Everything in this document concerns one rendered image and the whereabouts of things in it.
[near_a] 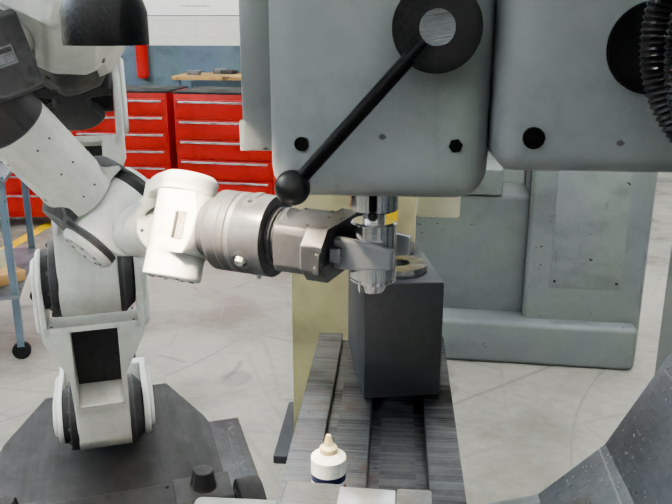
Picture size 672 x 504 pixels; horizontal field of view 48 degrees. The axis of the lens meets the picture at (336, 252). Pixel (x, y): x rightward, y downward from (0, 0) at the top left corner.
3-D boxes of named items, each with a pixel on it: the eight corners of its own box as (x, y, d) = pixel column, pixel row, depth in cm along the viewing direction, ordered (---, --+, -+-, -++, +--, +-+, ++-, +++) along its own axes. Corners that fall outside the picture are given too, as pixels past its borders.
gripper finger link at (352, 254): (393, 274, 75) (335, 266, 77) (394, 242, 74) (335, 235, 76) (388, 279, 73) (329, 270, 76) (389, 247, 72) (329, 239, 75)
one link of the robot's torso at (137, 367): (61, 412, 173) (55, 359, 169) (151, 400, 178) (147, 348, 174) (56, 460, 154) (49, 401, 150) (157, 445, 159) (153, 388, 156)
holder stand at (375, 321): (362, 399, 117) (364, 275, 112) (347, 342, 138) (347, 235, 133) (440, 395, 118) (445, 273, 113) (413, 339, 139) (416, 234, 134)
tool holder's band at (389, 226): (386, 222, 80) (387, 213, 79) (404, 233, 75) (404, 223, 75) (344, 225, 78) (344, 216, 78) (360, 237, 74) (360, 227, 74)
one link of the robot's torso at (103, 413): (58, 417, 167) (30, 233, 140) (152, 405, 172) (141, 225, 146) (57, 472, 154) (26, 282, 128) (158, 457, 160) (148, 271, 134)
